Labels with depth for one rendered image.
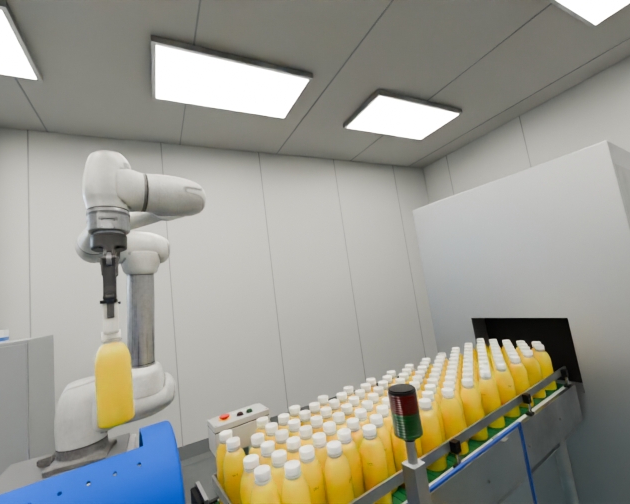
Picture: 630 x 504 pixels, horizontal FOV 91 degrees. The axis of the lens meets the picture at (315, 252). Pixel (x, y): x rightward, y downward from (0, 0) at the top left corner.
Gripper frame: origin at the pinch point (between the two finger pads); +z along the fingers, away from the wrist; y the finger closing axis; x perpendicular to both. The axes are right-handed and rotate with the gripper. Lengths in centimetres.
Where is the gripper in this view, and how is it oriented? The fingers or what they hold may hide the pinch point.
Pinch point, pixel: (111, 318)
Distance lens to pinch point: 87.9
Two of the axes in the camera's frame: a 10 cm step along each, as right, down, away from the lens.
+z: 1.3, 9.8, -1.6
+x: 8.5, -0.3, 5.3
